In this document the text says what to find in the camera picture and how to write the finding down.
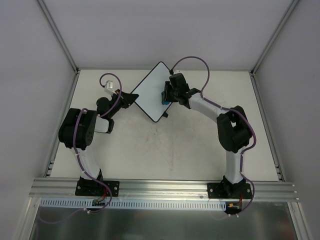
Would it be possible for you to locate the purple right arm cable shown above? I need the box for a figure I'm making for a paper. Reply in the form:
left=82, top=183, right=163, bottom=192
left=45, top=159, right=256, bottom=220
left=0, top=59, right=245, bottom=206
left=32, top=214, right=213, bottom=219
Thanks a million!
left=170, top=56, right=258, bottom=218

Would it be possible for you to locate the right aluminium frame post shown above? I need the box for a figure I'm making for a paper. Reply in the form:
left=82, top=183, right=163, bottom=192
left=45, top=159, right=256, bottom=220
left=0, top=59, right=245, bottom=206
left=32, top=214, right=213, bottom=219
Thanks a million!
left=249, top=0, right=301, bottom=76

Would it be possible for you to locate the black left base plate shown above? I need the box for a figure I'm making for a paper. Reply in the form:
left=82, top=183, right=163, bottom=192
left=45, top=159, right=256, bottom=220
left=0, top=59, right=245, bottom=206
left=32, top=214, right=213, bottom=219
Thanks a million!
left=75, top=178, right=120, bottom=197

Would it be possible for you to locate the aluminium mounting rail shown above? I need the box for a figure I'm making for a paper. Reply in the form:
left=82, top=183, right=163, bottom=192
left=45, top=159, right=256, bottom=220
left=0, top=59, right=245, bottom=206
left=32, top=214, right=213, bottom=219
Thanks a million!
left=29, top=177, right=301, bottom=202

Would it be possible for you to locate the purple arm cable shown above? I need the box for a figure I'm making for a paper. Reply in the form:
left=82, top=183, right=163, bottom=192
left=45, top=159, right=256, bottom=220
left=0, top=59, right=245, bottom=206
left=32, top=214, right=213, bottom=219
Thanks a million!
left=72, top=72, right=122, bottom=214
left=170, top=56, right=258, bottom=218

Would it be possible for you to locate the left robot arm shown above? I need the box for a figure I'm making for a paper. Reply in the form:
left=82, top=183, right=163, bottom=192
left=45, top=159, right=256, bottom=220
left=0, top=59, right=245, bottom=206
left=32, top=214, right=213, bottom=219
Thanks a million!
left=58, top=89, right=139, bottom=195

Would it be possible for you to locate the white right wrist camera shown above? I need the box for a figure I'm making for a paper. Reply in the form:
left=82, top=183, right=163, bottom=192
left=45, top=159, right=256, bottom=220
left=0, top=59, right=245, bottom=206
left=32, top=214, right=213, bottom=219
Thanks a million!
left=169, top=69, right=181, bottom=75

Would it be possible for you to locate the blue whiteboard eraser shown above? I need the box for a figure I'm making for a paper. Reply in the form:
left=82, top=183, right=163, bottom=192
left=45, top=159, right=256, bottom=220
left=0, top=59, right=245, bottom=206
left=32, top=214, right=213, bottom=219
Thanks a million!
left=161, top=91, right=170, bottom=105

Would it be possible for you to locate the whiteboard wire stand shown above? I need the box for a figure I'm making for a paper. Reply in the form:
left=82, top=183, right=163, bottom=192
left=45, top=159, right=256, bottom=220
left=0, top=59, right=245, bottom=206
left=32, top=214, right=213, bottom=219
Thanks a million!
left=162, top=111, right=169, bottom=118

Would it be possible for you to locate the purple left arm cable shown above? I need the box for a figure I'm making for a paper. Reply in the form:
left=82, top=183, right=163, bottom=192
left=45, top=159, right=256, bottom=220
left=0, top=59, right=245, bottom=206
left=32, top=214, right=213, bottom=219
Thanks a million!
left=72, top=72, right=122, bottom=214

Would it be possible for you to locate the white whiteboard black frame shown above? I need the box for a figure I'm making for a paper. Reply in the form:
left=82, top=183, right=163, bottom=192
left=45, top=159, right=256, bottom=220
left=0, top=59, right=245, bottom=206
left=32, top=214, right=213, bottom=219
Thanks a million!
left=131, top=61, right=171, bottom=123

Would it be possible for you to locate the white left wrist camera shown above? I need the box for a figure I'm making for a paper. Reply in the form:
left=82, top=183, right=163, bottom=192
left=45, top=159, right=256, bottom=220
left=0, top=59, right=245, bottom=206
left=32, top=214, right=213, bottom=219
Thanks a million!
left=103, top=80, right=116, bottom=95

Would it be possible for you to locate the left aluminium frame post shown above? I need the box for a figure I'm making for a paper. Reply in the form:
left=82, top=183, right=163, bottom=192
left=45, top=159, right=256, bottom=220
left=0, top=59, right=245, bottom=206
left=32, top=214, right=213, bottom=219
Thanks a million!
left=35, top=0, right=79, bottom=74

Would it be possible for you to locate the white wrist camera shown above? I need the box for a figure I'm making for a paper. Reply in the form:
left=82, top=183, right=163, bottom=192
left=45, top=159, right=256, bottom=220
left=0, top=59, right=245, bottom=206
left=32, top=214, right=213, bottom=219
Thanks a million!
left=103, top=80, right=116, bottom=95
left=169, top=69, right=181, bottom=75

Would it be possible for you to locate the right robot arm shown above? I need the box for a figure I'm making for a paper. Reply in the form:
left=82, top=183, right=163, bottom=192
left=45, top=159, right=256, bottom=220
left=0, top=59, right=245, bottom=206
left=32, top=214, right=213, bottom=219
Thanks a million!
left=161, top=70, right=253, bottom=199

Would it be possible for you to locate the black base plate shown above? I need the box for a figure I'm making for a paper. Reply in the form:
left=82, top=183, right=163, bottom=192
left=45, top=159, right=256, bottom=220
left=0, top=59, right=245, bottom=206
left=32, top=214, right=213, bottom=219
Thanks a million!
left=206, top=182, right=253, bottom=200
left=75, top=178, right=120, bottom=197

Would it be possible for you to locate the white slotted cable duct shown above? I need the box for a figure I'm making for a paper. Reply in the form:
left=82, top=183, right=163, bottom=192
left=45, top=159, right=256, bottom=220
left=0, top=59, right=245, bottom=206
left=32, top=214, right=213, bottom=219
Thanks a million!
left=39, top=197, right=227, bottom=211

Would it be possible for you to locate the aluminium frame post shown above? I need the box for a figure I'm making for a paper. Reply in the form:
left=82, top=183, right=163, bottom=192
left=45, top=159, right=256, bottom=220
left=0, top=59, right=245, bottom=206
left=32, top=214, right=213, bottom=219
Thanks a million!
left=35, top=0, right=79, bottom=74
left=249, top=0, right=301, bottom=76

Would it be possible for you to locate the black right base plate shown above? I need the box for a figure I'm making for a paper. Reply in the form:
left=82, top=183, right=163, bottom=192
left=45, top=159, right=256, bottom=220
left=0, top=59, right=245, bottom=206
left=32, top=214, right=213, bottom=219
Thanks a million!
left=206, top=182, right=253, bottom=200

